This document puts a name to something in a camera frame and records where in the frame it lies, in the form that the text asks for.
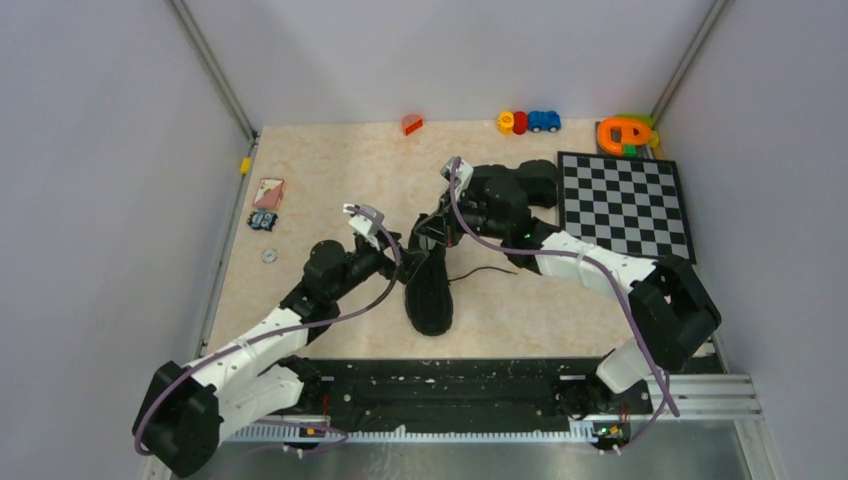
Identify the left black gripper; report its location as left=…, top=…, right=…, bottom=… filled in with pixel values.
left=330, top=229, right=428, bottom=301

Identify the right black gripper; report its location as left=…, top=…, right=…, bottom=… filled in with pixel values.
left=415, top=186, right=508, bottom=249

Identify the black shoe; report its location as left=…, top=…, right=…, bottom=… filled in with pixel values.
left=400, top=213, right=521, bottom=337
left=466, top=159, right=560, bottom=209

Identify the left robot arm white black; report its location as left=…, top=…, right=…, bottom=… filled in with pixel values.
left=131, top=228, right=409, bottom=477

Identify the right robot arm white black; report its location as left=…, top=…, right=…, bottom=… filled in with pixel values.
left=410, top=169, right=721, bottom=412

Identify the orange toy brick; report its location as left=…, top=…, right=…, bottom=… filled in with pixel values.
left=401, top=114, right=424, bottom=136

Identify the small round metal disc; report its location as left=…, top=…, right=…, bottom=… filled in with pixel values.
left=261, top=249, right=278, bottom=264

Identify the yellow toy cylinder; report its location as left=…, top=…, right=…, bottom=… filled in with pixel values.
left=496, top=111, right=514, bottom=135

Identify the small blue black toy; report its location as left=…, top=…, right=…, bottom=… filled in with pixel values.
left=246, top=209, right=278, bottom=232

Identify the pink triangle card box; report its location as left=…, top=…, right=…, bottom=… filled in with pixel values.
left=252, top=178, right=286, bottom=211

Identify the red toy cylinder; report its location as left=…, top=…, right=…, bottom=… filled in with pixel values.
left=513, top=111, right=528, bottom=135

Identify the blue toy car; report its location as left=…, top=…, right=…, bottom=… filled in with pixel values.
left=527, top=110, right=562, bottom=133

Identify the black white checkerboard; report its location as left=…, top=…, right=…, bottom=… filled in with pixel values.
left=557, top=151, right=697, bottom=264

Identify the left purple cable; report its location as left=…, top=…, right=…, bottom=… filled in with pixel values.
left=133, top=205, right=404, bottom=458

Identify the purple cable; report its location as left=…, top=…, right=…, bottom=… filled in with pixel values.
left=447, top=157, right=681, bottom=455
left=133, top=205, right=404, bottom=458

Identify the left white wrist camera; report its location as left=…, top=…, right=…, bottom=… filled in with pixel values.
left=343, top=204, right=385, bottom=237

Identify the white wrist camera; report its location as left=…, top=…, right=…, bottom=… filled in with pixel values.
left=343, top=204, right=385, bottom=237
left=440, top=156, right=474, bottom=197

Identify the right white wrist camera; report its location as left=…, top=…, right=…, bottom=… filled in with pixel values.
left=440, top=156, right=474, bottom=197

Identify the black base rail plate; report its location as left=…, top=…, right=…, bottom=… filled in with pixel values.
left=260, top=357, right=662, bottom=434

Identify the yellow clip on rail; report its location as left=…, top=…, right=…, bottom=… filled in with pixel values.
left=239, top=157, right=251, bottom=175

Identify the orange ring toy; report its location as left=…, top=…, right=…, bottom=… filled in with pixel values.
left=595, top=116, right=656, bottom=158

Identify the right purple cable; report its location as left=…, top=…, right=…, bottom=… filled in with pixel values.
left=447, top=157, right=681, bottom=455

